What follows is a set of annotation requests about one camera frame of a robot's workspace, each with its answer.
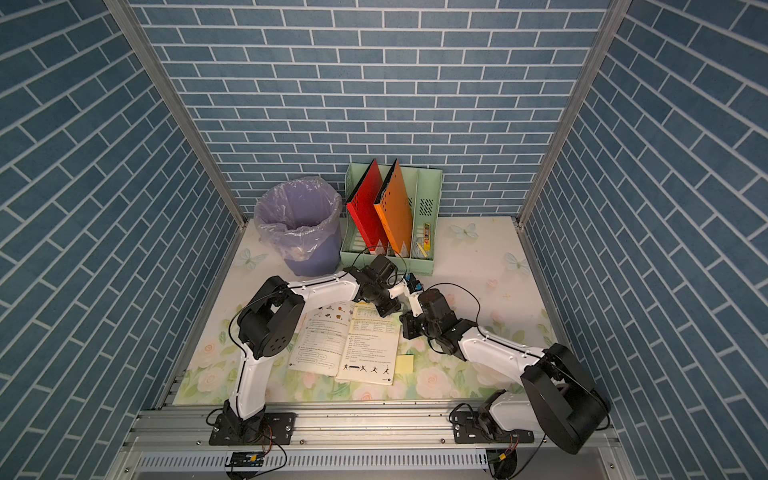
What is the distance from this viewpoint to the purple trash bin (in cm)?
83

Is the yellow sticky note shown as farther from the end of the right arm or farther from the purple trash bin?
the purple trash bin

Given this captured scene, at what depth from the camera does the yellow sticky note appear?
83cm

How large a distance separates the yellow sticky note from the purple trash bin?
1.23ft
